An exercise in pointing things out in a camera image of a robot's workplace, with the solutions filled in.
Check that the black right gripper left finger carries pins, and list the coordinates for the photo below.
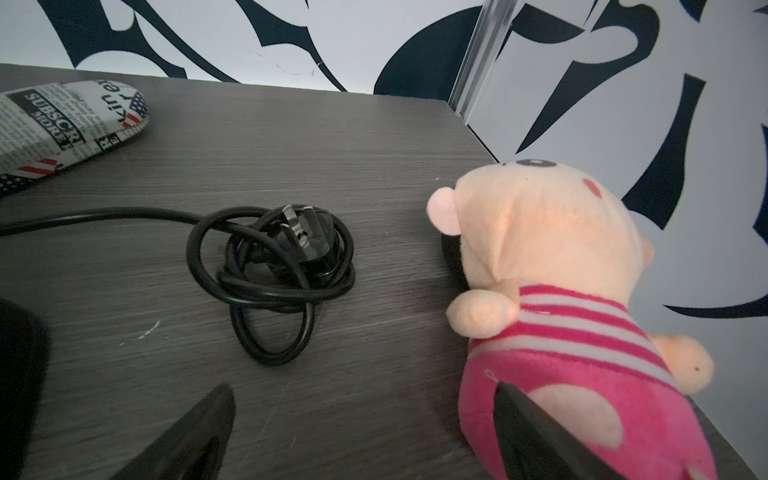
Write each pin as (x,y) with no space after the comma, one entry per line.
(193,448)

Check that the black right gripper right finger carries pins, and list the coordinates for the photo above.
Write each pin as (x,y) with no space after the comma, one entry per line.
(534,446)

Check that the black coffee machine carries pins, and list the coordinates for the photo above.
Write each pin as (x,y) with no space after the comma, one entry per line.
(25,350)

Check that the pink plush pig toy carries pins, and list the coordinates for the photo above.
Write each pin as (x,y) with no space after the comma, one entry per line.
(551,259)

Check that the newspaper print glasses case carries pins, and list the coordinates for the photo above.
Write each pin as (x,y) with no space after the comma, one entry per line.
(49,128)

